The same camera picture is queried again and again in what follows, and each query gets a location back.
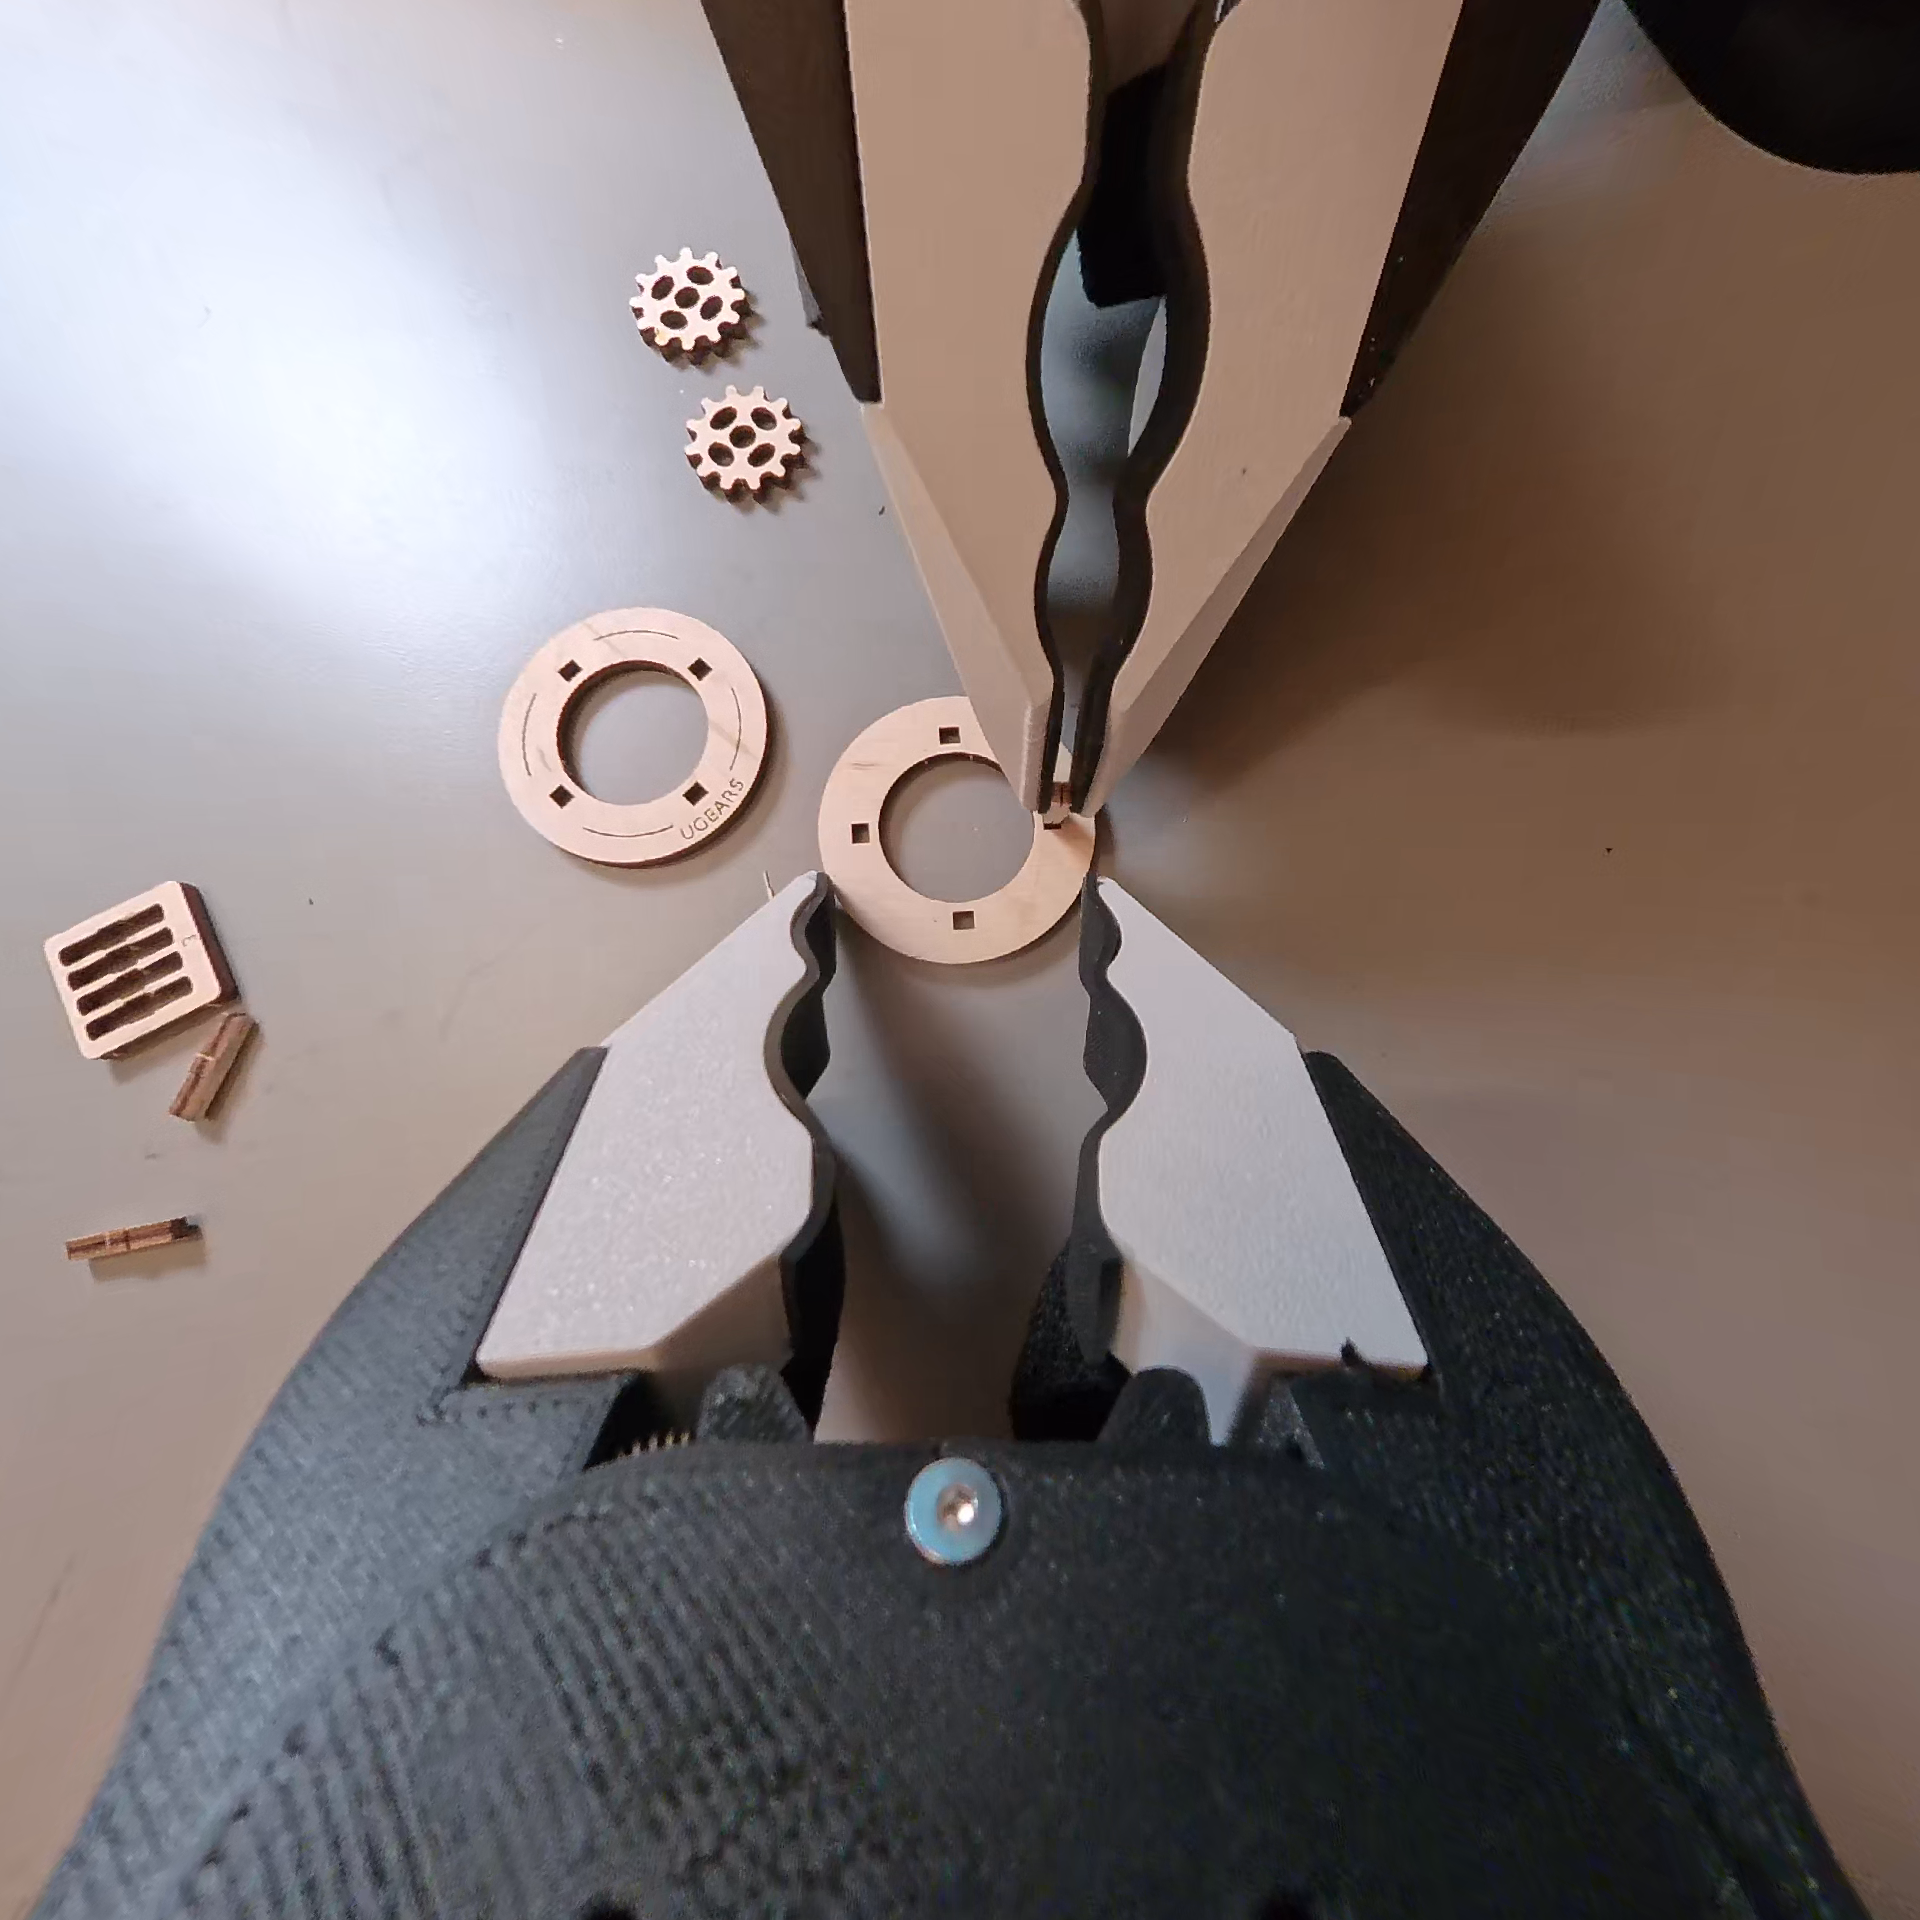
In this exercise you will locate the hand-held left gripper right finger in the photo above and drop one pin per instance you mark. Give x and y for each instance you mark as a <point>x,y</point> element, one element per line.
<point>1261,1201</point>

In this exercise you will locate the small wooden pin frame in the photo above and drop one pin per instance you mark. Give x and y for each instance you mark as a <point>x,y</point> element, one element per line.
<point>74,961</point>

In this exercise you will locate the grey desk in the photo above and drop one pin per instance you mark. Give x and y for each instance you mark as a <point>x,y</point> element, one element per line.
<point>1574,750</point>

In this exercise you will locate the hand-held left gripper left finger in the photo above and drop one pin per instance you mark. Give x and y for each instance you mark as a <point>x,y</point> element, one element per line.
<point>661,1201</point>

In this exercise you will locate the small wooden pin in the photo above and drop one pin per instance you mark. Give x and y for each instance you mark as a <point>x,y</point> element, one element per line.
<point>132,1238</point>
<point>210,1069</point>
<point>1058,810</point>

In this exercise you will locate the small wooden gear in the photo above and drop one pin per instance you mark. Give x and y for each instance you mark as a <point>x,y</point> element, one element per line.
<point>661,279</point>
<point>717,413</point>

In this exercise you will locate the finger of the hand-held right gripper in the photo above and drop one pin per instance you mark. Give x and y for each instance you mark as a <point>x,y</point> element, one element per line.
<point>1291,301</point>
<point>961,301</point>

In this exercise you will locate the person's right forearm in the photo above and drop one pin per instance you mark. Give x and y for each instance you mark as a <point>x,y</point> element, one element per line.
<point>1801,75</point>

